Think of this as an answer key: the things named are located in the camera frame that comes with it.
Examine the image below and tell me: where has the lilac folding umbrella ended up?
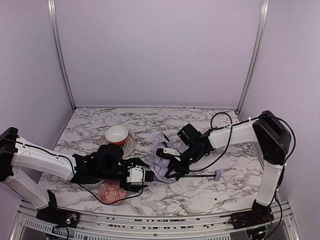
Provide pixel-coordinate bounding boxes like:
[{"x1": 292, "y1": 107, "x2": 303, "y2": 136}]
[{"x1": 147, "y1": 131, "x2": 222, "y2": 184}]

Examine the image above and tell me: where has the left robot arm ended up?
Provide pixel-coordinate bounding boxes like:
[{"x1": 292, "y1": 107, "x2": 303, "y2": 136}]
[{"x1": 0, "y1": 127, "x2": 155, "y2": 212}]

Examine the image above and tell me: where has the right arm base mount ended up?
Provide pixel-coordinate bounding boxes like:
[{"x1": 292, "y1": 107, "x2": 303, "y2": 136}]
[{"x1": 228, "y1": 210, "x2": 275, "y2": 230}]

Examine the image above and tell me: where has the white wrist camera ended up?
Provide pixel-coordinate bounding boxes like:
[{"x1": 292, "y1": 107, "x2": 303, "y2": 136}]
[
  {"x1": 156, "y1": 147, "x2": 181, "y2": 161},
  {"x1": 126, "y1": 167, "x2": 154, "y2": 184}
]

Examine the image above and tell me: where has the red patterned bowl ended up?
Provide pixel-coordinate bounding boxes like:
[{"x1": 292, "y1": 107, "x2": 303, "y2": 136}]
[{"x1": 97, "y1": 180, "x2": 128, "y2": 205}]

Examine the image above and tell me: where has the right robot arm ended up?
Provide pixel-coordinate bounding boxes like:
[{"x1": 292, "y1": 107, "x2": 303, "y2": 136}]
[{"x1": 156, "y1": 110, "x2": 295, "y2": 215}]

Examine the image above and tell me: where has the right aluminium frame post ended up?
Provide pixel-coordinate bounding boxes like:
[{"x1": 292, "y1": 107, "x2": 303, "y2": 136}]
[{"x1": 236, "y1": 0, "x2": 270, "y2": 115}]

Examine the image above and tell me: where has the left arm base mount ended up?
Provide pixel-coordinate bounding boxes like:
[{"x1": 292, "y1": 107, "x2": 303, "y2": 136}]
[{"x1": 36, "y1": 190, "x2": 80, "y2": 228}]

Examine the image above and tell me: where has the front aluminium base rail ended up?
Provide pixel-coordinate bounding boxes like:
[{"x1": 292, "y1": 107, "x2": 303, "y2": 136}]
[{"x1": 8, "y1": 200, "x2": 301, "y2": 240}]

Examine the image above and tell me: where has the aluminium frame post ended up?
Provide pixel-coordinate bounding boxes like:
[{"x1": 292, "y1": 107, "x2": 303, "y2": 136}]
[
  {"x1": 236, "y1": 0, "x2": 270, "y2": 115},
  {"x1": 47, "y1": 0, "x2": 77, "y2": 112}
]

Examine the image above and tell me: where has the left aluminium frame post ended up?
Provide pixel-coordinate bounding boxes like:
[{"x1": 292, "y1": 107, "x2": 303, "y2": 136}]
[{"x1": 47, "y1": 0, "x2": 77, "y2": 112}]

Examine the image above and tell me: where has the white bowl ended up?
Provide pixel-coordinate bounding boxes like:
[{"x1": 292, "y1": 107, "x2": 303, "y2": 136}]
[{"x1": 104, "y1": 126, "x2": 129, "y2": 145}]

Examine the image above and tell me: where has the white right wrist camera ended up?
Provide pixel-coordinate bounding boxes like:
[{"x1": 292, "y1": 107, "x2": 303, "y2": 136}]
[{"x1": 156, "y1": 147, "x2": 181, "y2": 161}]

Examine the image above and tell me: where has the patterned plate under bowl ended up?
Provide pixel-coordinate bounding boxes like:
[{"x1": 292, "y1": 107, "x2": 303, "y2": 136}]
[{"x1": 99, "y1": 130, "x2": 137, "y2": 159}]

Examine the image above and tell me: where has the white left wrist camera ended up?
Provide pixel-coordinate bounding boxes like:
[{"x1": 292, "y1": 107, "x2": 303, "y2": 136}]
[{"x1": 126, "y1": 167, "x2": 154, "y2": 184}]

